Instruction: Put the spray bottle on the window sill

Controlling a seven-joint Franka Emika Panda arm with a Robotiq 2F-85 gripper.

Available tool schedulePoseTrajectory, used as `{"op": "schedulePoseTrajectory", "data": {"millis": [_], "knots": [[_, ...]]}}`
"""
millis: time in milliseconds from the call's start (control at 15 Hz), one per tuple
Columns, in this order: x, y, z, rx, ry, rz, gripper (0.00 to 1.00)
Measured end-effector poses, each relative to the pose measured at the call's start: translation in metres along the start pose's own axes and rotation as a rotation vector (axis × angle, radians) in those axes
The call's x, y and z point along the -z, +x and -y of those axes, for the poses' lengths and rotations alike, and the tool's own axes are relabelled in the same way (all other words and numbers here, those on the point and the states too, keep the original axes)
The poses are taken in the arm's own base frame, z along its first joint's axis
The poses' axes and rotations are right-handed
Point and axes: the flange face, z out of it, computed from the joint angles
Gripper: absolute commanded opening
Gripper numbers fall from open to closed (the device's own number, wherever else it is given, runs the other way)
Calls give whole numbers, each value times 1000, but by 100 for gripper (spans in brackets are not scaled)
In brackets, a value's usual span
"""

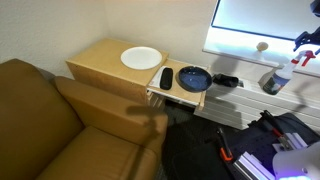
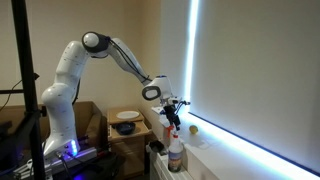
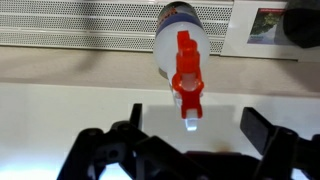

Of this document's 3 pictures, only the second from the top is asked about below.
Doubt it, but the dark blue bowl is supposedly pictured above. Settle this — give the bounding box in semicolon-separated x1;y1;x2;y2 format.
114;121;137;136

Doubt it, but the black metal camera stand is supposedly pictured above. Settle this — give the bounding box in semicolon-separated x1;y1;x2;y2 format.
0;0;48;180

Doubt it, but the white round plate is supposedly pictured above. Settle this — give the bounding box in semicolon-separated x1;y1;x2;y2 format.
115;110;141;121

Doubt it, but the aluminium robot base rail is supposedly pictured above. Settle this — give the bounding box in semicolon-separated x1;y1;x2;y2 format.
12;146;108;178

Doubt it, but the thin black cable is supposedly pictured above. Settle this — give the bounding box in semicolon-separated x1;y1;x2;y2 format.
0;78;24;113

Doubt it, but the white window sill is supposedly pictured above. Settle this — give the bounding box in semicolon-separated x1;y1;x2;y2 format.
159;112;320;180

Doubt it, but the light wooden side table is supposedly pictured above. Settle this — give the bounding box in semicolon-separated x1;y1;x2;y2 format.
106;106;155;180

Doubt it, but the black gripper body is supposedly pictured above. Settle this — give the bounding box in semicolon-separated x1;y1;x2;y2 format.
163;104;180;122

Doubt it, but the spray bottle with red trigger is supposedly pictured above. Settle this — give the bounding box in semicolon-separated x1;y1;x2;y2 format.
165;124;185;174

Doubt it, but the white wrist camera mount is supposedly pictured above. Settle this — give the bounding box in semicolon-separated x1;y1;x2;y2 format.
151;105;168;116

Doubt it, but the brown leather armchair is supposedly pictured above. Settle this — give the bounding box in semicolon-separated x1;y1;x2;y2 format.
0;101;110;158

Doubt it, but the small yellow ball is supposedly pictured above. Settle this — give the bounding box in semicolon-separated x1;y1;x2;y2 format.
188;124;200;136

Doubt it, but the white roller window blind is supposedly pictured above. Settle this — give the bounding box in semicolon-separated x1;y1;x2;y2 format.
190;0;320;178

